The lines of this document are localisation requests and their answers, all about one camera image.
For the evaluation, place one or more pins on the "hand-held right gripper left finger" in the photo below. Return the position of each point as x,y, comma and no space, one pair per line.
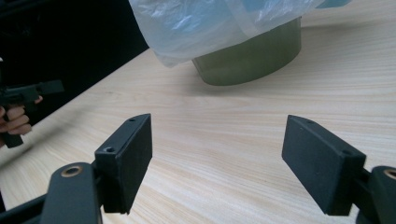
124,161

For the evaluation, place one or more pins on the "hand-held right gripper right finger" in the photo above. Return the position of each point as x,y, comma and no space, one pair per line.
320,165

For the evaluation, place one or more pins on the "olive green trash bin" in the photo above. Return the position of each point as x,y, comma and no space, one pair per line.
249,59

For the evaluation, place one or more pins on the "translucent blue plastic bag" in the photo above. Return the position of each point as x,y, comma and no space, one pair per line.
202,25

